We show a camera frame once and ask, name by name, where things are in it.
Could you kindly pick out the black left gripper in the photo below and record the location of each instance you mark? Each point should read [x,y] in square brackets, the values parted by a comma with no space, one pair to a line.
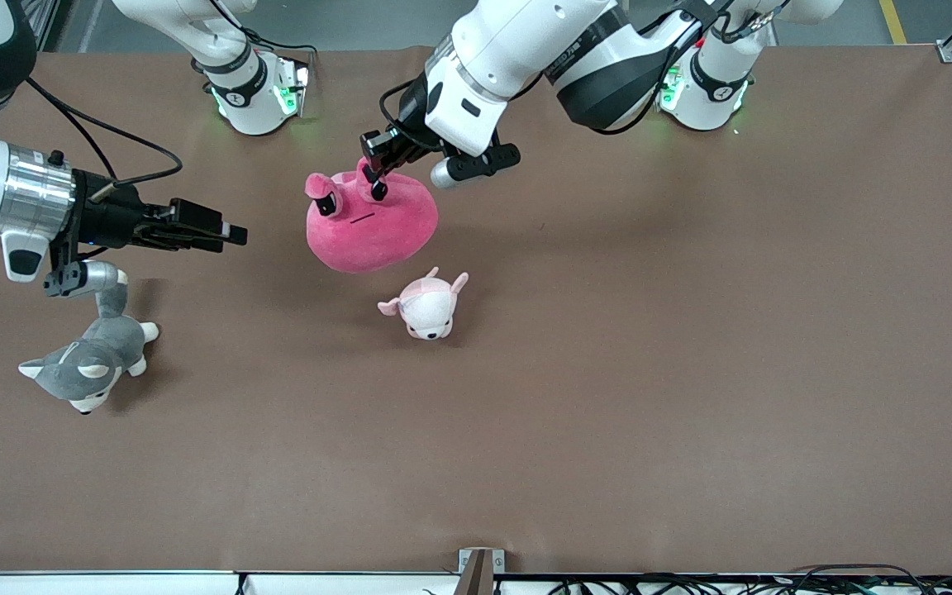
[407,126]

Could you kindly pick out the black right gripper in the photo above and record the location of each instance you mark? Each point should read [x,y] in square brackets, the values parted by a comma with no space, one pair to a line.
[110,220]

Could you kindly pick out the hot pink round plush toy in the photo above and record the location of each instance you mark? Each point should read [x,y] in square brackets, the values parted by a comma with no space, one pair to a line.
[368,231]

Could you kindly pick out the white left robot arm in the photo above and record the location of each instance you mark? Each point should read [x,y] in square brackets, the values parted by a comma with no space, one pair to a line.
[525,49]

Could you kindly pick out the light pink plush puppy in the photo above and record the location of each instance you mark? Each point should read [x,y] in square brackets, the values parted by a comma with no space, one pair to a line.
[426,310]

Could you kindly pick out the grey white husky plush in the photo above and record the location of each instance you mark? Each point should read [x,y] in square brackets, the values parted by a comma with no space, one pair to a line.
[83,368]

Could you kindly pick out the brown table cover sheet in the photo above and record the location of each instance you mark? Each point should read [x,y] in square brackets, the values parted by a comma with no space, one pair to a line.
[608,413]

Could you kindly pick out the white table edge rail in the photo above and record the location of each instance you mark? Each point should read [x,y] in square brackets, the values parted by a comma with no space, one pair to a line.
[112,583]

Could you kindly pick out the metal bracket with post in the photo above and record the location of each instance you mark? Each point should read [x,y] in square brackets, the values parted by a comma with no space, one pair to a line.
[480,570]

